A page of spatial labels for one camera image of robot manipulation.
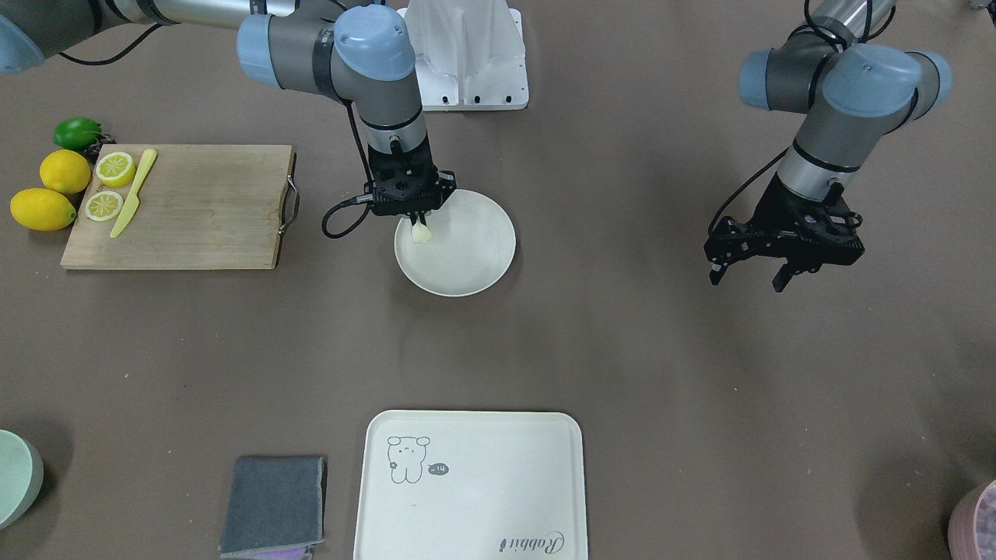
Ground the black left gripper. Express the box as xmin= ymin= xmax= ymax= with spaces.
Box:
xmin=704 ymin=175 xmax=864 ymax=293

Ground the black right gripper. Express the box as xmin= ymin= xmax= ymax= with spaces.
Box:
xmin=367 ymin=139 xmax=458 ymax=229

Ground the cream round plate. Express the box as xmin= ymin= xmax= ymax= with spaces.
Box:
xmin=394 ymin=189 xmax=518 ymax=297

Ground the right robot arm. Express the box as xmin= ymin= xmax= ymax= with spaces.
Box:
xmin=1 ymin=1 xmax=456 ymax=226

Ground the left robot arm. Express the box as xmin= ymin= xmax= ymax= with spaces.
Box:
xmin=704 ymin=1 xmax=952 ymax=292

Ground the cream rectangular tray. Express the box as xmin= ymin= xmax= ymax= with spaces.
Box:
xmin=353 ymin=410 xmax=588 ymax=559

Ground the wooden cutting board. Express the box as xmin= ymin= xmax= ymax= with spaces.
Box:
xmin=61 ymin=145 xmax=296 ymax=271

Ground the yellow plastic knife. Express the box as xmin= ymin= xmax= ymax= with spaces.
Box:
xmin=110 ymin=149 xmax=159 ymax=238

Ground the lemon half slice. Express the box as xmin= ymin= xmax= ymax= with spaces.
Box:
xmin=95 ymin=152 xmax=138 ymax=188
xmin=82 ymin=189 xmax=125 ymax=222

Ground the folded grey cloth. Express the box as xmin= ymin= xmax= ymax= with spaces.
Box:
xmin=219 ymin=455 xmax=326 ymax=559

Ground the pink bowl with ice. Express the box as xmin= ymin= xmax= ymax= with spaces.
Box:
xmin=947 ymin=481 xmax=995 ymax=559

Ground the green lime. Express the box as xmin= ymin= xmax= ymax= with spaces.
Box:
xmin=52 ymin=117 xmax=103 ymax=152

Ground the whole yellow lemon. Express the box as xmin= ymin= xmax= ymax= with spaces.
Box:
xmin=9 ymin=188 xmax=77 ymax=233
xmin=39 ymin=149 xmax=92 ymax=194

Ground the mint green bowl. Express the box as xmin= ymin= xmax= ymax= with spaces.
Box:
xmin=1 ymin=429 xmax=44 ymax=529

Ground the white camera post with base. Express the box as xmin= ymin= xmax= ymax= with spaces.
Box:
xmin=398 ymin=1 xmax=530 ymax=111

